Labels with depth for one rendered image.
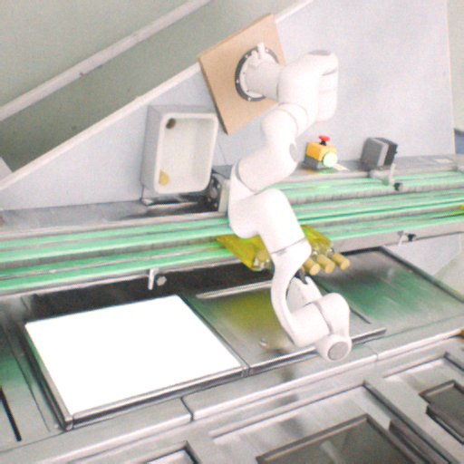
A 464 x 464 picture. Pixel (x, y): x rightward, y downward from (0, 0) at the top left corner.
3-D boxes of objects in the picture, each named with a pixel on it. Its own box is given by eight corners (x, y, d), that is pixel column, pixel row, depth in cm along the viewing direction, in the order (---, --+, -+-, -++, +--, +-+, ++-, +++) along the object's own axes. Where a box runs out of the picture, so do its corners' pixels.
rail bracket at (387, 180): (365, 177, 197) (395, 191, 187) (372, 156, 194) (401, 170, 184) (373, 176, 199) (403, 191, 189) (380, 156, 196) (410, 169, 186)
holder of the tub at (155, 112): (138, 198, 165) (149, 210, 160) (148, 104, 154) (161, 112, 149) (189, 195, 175) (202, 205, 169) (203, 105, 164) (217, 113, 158)
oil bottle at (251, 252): (215, 239, 171) (256, 275, 155) (217, 222, 168) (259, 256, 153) (230, 237, 174) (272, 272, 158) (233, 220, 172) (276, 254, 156)
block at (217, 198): (204, 203, 171) (216, 213, 166) (208, 173, 167) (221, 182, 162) (214, 202, 173) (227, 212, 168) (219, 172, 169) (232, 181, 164)
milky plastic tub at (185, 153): (140, 182, 163) (153, 194, 157) (148, 104, 154) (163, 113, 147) (193, 179, 173) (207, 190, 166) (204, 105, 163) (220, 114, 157)
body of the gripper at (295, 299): (323, 334, 139) (303, 308, 148) (333, 299, 134) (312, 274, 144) (294, 336, 136) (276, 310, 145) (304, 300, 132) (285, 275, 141)
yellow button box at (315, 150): (302, 160, 195) (316, 169, 189) (307, 140, 192) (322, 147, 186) (318, 159, 199) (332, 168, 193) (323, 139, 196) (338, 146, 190)
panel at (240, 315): (15, 332, 135) (64, 432, 111) (16, 321, 134) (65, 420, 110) (306, 275, 186) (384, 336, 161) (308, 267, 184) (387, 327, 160)
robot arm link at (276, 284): (300, 235, 128) (342, 320, 129) (247, 261, 126) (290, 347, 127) (309, 236, 119) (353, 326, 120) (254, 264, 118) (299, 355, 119)
